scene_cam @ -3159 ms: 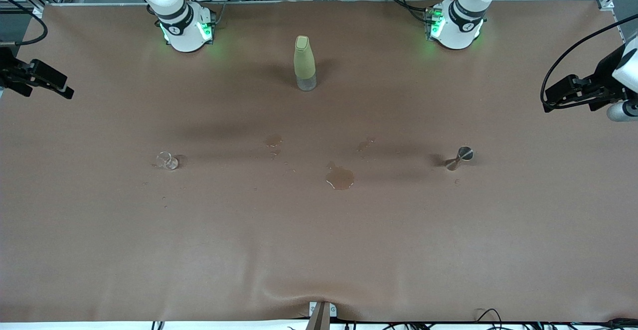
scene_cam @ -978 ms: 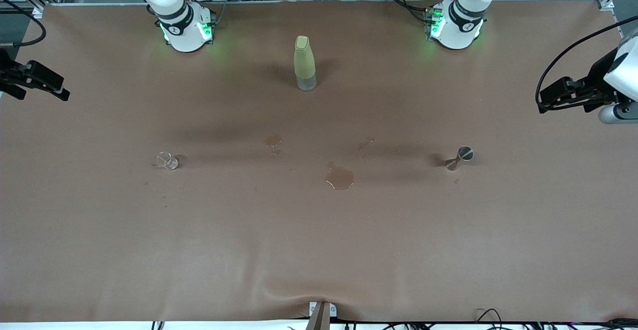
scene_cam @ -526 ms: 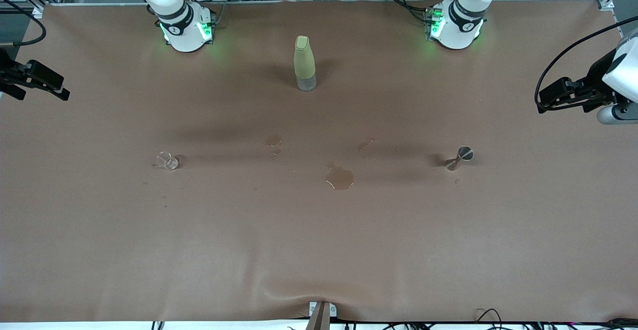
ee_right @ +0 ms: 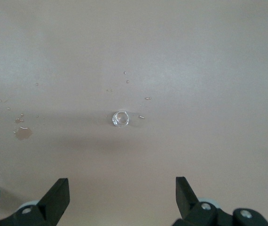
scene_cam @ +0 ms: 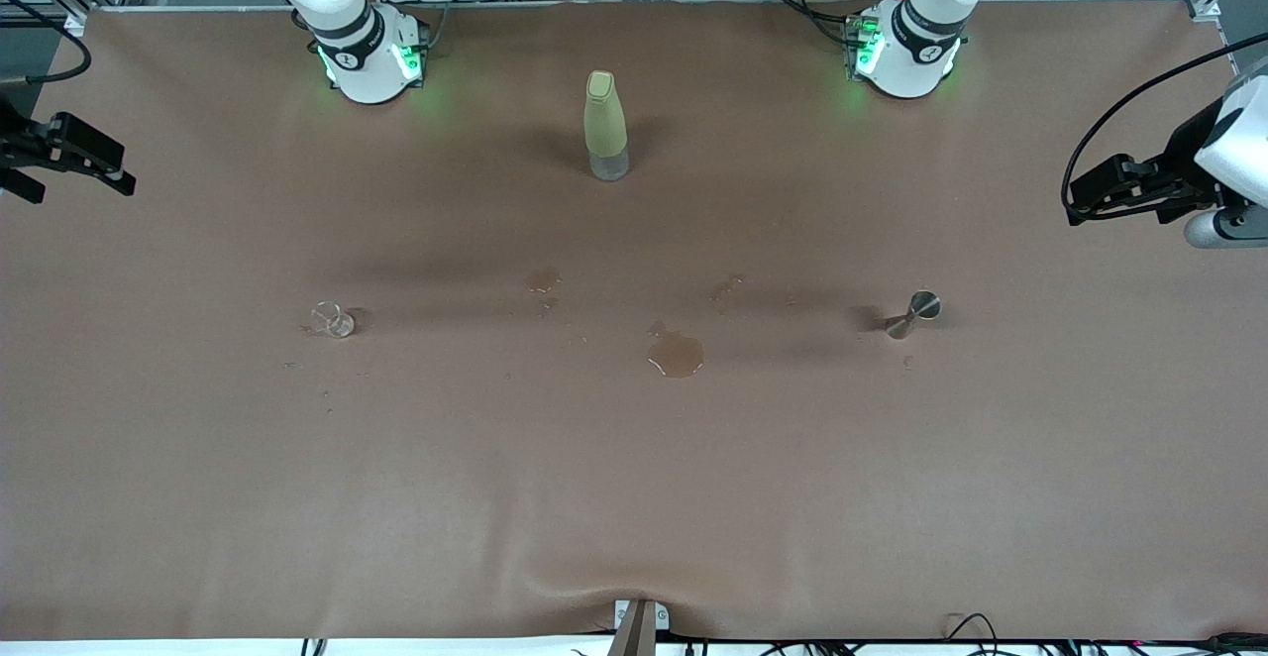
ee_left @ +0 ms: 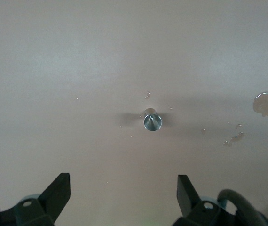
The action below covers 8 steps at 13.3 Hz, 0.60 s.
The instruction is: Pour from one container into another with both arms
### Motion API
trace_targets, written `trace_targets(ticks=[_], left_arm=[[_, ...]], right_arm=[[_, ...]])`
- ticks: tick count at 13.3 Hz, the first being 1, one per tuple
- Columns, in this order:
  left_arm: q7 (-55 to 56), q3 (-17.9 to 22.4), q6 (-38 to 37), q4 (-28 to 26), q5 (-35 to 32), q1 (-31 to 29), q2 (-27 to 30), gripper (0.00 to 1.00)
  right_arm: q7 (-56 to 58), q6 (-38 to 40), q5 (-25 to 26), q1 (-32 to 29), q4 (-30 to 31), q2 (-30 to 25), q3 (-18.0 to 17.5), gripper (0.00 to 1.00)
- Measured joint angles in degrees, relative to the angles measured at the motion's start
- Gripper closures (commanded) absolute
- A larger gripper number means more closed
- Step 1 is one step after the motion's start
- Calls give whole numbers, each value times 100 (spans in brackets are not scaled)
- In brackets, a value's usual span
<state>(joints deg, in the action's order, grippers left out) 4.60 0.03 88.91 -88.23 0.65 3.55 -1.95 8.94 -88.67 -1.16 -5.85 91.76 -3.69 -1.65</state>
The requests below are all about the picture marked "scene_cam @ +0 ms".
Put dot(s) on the small liquid puddle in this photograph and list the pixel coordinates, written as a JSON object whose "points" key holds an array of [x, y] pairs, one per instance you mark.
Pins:
{"points": [[543, 279]]}

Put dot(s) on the clear glass measuring beaker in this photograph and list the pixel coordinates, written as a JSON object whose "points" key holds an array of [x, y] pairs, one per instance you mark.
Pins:
{"points": [[333, 320]]}

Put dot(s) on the metal table edge bracket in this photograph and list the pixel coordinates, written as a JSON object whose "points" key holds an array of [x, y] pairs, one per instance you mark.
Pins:
{"points": [[639, 626]]}

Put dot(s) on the large liquid puddle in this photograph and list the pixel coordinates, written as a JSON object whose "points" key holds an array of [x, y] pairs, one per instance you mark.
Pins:
{"points": [[678, 354]]}

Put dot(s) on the green bottle with glass base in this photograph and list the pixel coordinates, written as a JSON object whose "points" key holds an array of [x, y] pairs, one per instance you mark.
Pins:
{"points": [[606, 121]]}

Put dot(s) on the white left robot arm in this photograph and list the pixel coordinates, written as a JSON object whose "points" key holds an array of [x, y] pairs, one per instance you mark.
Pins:
{"points": [[916, 42]]}

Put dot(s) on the streaky liquid splash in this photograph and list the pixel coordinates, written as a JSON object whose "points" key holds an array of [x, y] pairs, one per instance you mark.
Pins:
{"points": [[726, 287]]}

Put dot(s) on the steel double cone jigger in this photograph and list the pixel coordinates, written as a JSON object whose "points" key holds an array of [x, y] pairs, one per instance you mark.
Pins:
{"points": [[916, 311]]}

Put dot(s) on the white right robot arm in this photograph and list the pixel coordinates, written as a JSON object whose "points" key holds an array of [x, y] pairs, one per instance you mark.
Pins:
{"points": [[347, 42]]}

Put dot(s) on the brown table cloth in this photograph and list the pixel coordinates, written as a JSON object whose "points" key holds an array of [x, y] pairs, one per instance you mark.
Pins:
{"points": [[634, 488]]}

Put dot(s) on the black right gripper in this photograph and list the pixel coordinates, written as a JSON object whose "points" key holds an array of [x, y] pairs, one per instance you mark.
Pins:
{"points": [[22, 144]]}

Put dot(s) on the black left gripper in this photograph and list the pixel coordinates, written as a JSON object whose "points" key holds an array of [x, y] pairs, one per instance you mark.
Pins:
{"points": [[1182, 154]]}

